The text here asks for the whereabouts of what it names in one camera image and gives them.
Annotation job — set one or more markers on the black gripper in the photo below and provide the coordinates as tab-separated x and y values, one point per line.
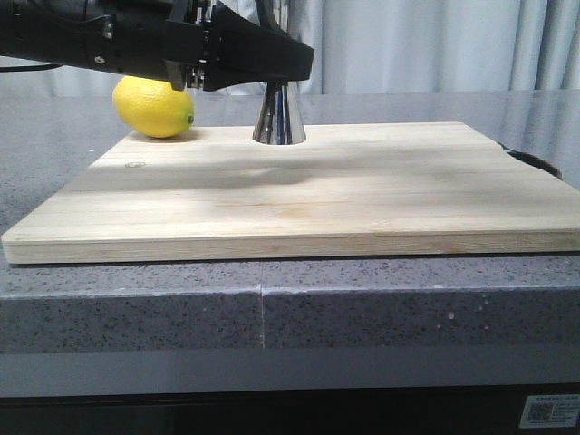
157	40

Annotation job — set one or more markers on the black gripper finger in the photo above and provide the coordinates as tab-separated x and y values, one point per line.
273	14
239	51

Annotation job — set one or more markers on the steel double jigger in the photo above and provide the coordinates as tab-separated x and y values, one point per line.
279	121

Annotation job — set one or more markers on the yellow lemon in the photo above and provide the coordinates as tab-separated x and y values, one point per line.
152	107

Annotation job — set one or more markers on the grey curtain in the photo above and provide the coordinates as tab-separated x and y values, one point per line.
438	46

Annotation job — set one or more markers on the wooden cutting board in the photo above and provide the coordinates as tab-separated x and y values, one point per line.
377	189

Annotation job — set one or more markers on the white QR code label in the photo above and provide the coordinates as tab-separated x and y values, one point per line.
559	411

